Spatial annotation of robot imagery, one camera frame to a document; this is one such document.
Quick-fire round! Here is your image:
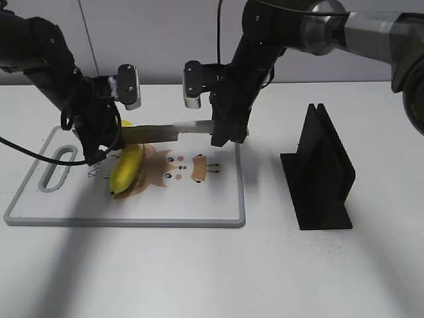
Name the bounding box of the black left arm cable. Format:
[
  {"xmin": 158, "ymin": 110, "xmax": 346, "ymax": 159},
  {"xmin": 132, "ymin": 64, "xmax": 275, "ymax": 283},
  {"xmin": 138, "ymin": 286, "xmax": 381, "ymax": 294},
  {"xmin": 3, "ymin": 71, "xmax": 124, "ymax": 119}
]
[{"xmin": 0, "ymin": 105, "xmax": 122, "ymax": 166}]

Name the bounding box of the yellow plastic banana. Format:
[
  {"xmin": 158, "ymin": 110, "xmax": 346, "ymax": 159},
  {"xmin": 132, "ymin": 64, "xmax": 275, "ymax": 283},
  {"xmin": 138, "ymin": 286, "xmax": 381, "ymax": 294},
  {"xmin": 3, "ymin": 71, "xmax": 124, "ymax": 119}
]
[{"xmin": 109, "ymin": 119, "xmax": 146, "ymax": 199}]

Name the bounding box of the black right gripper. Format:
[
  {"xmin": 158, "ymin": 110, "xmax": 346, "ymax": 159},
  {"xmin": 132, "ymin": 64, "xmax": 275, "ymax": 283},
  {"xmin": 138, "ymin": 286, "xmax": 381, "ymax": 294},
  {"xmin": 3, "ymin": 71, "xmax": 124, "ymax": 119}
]
[{"xmin": 210, "ymin": 64, "xmax": 270, "ymax": 146}]

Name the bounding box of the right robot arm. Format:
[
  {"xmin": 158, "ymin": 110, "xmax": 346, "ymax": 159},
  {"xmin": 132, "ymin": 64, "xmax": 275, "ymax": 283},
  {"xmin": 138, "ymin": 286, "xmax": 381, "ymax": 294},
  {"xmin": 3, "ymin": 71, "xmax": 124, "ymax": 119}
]
[{"xmin": 210, "ymin": 1, "xmax": 423, "ymax": 146}]

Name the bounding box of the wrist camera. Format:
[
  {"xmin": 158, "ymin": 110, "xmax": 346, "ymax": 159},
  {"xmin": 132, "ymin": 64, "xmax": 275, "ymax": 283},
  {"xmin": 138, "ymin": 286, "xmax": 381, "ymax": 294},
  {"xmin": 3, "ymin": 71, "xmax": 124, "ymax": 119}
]
[
  {"xmin": 107, "ymin": 64, "xmax": 141, "ymax": 111},
  {"xmin": 183, "ymin": 60, "xmax": 226, "ymax": 109}
]

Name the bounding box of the white deer cutting board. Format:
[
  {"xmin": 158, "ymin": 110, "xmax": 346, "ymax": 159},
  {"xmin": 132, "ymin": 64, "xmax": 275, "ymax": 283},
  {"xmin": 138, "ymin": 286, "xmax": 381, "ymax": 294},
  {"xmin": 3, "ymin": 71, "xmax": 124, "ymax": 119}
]
[{"xmin": 3, "ymin": 134, "xmax": 245, "ymax": 228}]

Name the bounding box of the white handled kitchen knife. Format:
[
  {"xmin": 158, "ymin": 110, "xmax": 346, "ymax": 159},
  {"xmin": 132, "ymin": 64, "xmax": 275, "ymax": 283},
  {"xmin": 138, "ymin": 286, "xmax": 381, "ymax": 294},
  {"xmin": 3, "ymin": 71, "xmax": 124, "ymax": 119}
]
[{"xmin": 121, "ymin": 120, "xmax": 214, "ymax": 144}]

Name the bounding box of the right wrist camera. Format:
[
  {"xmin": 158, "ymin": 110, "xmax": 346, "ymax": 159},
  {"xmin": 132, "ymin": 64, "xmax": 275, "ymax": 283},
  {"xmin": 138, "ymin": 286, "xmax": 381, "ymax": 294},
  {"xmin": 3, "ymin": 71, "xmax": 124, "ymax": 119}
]
[{"xmin": 183, "ymin": 60, "xmax": 226, "ymax": 109}]

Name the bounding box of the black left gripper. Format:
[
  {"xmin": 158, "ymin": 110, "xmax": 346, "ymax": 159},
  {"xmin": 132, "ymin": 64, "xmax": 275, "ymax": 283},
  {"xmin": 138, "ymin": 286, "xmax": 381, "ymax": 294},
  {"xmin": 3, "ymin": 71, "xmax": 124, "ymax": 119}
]
[{"xmin": 60, "ymin": 76, "xmax": 123, "ymax": 166}]

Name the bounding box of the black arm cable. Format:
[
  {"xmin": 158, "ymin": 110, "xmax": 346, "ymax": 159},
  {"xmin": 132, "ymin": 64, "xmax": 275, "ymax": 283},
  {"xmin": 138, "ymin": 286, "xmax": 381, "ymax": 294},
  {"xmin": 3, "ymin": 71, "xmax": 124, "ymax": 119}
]
[
  {"xmin": 216, "ymin": 0, "xmax": 223, "ymax": 66},
  {"xmin": 0, "ymin": 105, "xmax": 122, "ymax": 166}
]

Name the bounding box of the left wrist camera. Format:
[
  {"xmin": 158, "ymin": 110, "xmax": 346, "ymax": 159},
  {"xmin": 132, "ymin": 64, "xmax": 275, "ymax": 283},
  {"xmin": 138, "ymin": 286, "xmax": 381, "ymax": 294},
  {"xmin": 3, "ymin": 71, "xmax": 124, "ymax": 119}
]
[{"xmin": 107, "ymin": 64, "xmax": 141, "ymax": 111}]

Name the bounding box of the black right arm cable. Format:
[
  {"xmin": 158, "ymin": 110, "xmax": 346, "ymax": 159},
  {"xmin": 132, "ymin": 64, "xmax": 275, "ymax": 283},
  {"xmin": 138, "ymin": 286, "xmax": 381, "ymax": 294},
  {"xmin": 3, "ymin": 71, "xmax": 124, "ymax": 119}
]
[{"xmin": 216, "ymin": 0, "xmax": 223, "ymax": 66}]

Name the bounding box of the black knife stand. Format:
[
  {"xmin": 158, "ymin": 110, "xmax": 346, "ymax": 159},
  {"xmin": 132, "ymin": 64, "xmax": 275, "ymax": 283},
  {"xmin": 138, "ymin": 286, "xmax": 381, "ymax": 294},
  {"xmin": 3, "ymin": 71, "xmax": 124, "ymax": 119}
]
[{"xmin": 280, "ymin": 103, "xmax": 356, "ymax": 231}]

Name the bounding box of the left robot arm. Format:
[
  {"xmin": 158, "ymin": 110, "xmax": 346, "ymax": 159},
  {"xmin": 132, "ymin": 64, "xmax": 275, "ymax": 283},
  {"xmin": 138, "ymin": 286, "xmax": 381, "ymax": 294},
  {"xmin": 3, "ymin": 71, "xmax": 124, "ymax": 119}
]
[{"xmin": 1, "ymin": 9, "xmax": 124, "ymax": 166}]

